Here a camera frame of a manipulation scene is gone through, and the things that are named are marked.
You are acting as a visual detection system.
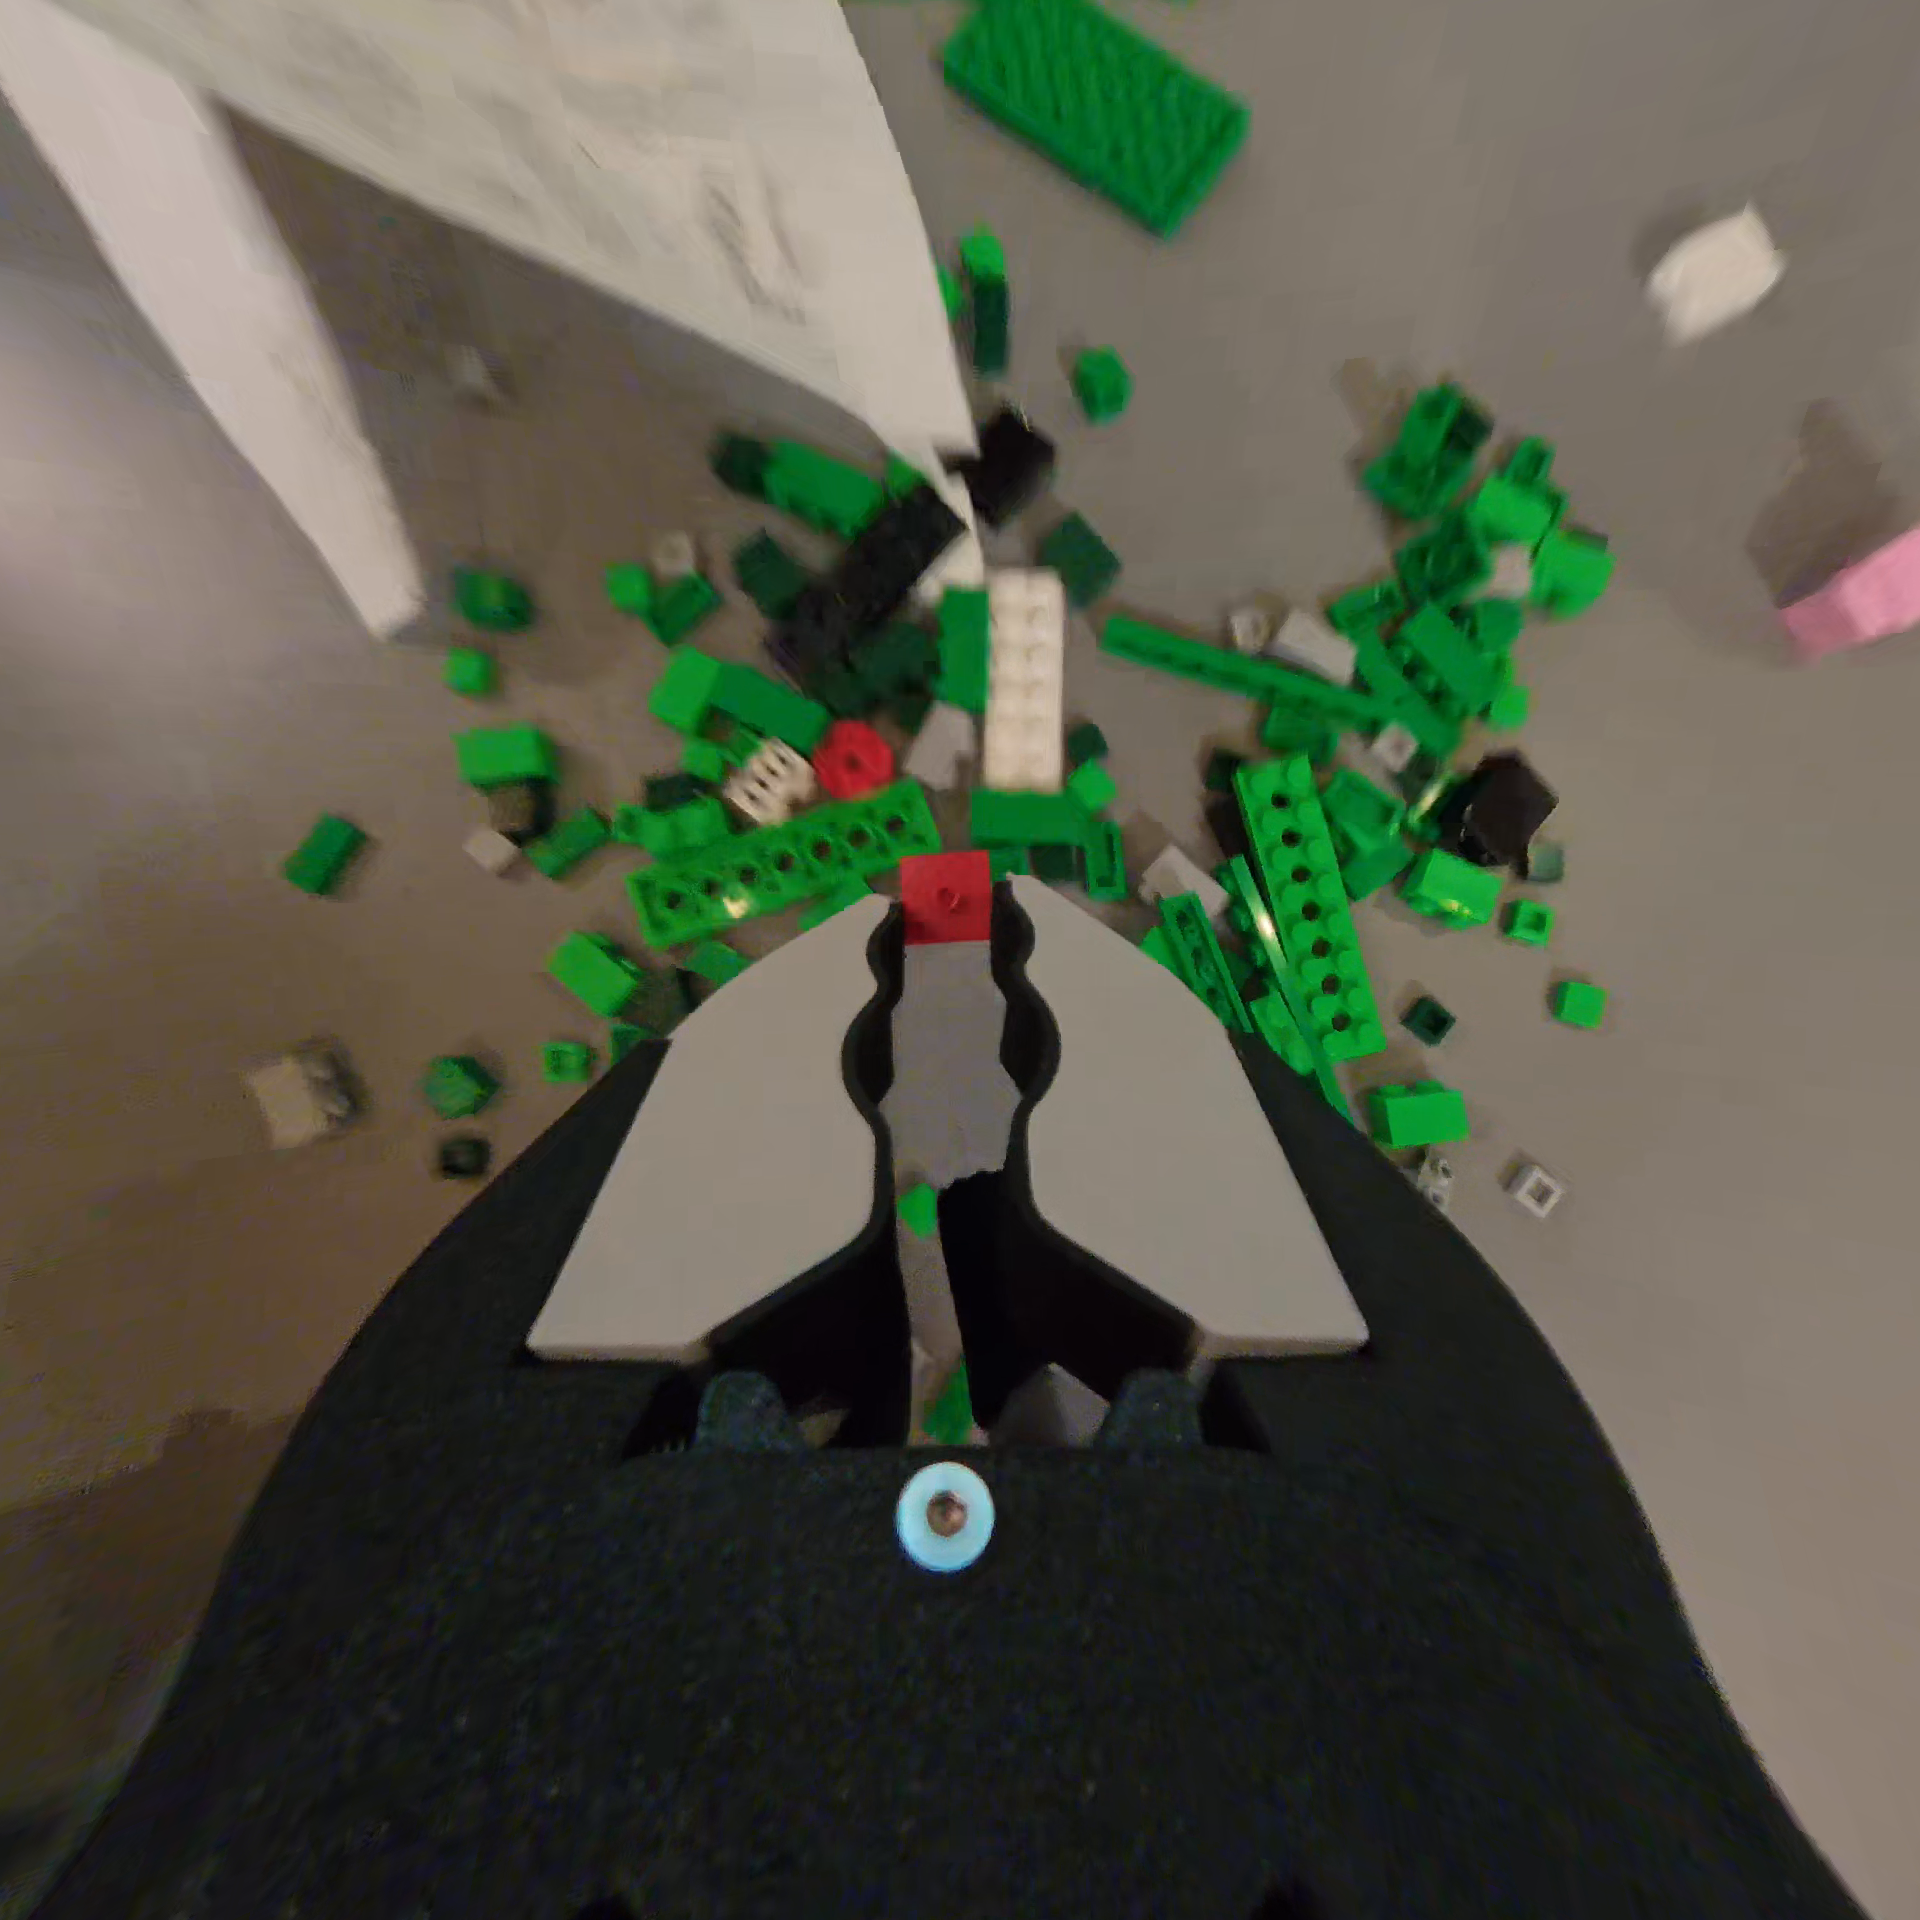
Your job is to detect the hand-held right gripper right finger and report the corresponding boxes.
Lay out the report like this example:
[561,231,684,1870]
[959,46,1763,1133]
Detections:
[990,873,1368,1363]

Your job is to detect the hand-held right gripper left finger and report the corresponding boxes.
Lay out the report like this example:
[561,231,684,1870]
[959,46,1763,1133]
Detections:
[526,896,912,1363]

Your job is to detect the red square brick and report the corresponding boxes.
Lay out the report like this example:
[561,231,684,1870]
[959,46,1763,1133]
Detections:
[901,849,993,945]

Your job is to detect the torn printed paper bag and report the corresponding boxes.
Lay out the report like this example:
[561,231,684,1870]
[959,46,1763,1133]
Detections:
[0,0,985,639]

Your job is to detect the long green holed beam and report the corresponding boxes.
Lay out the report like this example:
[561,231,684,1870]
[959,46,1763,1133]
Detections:
[625,778,942,951]

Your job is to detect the white printed brick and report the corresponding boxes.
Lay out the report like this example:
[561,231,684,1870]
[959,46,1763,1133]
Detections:
[724,738,819,825]

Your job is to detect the grey brick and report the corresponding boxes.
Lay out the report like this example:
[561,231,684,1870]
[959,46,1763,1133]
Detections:
[247,1039,366,1149]

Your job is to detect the long white brick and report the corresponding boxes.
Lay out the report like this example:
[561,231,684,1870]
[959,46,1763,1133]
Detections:
[982,568,1070,793]

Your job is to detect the pile of green toy bricks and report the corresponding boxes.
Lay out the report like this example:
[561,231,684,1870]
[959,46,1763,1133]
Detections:
[286,224,1617,1215]

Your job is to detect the black studded plate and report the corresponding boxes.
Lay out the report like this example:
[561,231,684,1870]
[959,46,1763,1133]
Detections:
[796,487,969,663]

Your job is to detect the long thin green plate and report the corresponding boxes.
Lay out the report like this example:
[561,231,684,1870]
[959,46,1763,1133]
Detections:
[959,224,1011,376]

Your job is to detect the pink brick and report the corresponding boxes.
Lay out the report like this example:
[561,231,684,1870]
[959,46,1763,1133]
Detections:
[1780,525,1920,663]

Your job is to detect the white square brick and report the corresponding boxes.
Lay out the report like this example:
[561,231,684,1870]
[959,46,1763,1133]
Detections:
[1640,205,1788,345]

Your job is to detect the large green studded plate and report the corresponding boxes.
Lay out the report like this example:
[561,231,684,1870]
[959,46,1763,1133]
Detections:
[939,0,1251,239]

